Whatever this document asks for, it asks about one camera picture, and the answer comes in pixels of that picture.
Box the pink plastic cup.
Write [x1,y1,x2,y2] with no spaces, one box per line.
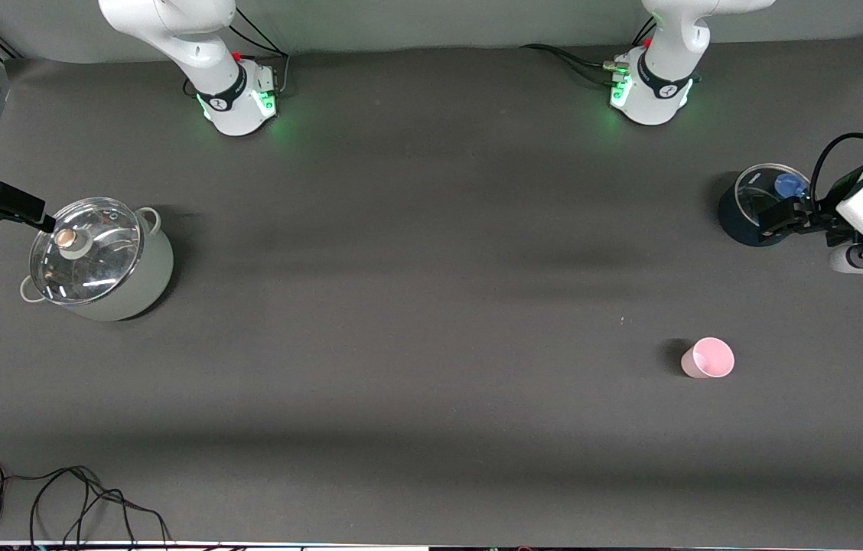
[680,337,736,380]

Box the glass lid blue knob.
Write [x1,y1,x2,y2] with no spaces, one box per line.
[734,164,815,230]

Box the dark blue saucepan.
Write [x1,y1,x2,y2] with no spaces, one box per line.
[718,163,819,247]

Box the glass pot lid metal knob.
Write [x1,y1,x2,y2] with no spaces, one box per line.
[29,197,143,306]

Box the black arm base cable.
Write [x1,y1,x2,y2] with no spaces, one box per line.
[519,43,624,86]
[226,6,291,96]

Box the loose black cable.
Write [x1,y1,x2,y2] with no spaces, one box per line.
[0,459,172,548]

